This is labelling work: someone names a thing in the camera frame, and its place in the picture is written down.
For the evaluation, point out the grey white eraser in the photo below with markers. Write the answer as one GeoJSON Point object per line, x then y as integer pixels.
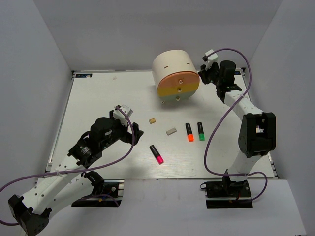
{"type": "Point", "coordinates": [171, 131]}

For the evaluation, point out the pink highlighter marker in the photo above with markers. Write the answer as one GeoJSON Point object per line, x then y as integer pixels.
{"type": "Point", "coordinates": [156, 154]}

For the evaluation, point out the yellow drawer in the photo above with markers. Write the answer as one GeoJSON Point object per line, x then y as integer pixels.
{"type": "Point", "coordinates": [182, 89]}

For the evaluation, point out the green highlighter marker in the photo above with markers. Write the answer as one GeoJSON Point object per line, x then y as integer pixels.
{"type": "Point", "coordinates": [200, 131]}

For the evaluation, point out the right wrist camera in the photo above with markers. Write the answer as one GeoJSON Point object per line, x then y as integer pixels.
{"type": "Point", "coordinates": [210, 57]}

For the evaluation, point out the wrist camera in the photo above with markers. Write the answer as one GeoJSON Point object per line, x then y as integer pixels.
{"type": "Point", "coordinates": [122, 113]}
{"type": "Point", "coordinates": [210, 57]}

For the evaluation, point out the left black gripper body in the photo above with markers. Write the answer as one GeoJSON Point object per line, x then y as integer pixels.
{"type": "Point", "coordinates": [121, 130]}

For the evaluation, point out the cream cylindrical drawer organizer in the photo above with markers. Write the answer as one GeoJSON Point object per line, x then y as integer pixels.
{"type": "Point", "coordinates": [171, 62]}

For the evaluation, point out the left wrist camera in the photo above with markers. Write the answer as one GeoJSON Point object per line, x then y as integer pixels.
{"type": "Point", "coordinates": [122, 113]}

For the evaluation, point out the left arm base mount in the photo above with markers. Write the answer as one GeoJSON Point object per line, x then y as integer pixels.
{"type": "Point", "coordinates": [102, 193]}

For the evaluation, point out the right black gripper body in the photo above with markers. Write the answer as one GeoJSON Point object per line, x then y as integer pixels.
{"type": "Point", "coordinates": [213, 70]}

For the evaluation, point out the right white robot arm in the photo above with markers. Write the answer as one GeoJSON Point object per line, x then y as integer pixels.
{"type": "Point", "coordinates": [257, 136]}

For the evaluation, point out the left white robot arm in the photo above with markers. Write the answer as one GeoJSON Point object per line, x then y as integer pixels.
{"type": "Point", "coordinates": [31, 210]}

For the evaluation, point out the orange highlighter marker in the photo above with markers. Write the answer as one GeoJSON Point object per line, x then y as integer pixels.
{"type": "Point", "coordinates": [189, 132]}

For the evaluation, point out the left blue table label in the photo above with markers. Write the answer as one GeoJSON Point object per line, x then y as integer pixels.
{"type": "Point", "coordinates": [84, 75]}

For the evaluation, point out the orange top drawer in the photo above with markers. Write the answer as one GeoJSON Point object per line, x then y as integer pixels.
{"type": "Point", "coordinates": [179, 78]}

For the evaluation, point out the small tan eraser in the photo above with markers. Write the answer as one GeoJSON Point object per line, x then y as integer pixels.
{"type": "Point", "coordinates": [152, 120]}

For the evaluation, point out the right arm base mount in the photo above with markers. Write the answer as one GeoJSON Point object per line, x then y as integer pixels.
{"type": "Point", "coordinates": [226, 194]}

